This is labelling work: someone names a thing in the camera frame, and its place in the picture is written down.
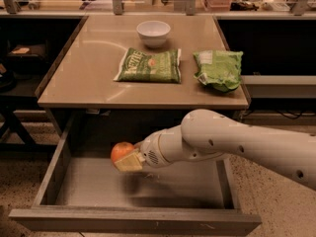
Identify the orange fruit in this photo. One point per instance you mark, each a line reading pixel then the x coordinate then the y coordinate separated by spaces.
pixel 120 150

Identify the white bowl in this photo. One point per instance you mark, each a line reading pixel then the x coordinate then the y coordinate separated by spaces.
pixel 153 33

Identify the grey open drawer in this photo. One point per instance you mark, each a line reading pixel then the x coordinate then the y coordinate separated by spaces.
pixel 83 192

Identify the dark green chip bag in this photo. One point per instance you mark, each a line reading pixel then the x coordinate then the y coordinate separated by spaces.
pixel 138 66

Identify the grey cabinet counter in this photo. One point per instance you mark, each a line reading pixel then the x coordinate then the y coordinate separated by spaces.
pixel 82 77

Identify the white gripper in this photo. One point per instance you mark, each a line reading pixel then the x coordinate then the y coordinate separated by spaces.
pixel 150 149

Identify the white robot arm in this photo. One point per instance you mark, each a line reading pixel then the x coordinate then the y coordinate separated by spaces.
pixel 204 134

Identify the light green chip bag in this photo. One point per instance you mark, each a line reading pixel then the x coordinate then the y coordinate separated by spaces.
pixel 219 69

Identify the dark box left shelf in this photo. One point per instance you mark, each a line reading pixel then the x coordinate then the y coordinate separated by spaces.
pixel 28 59

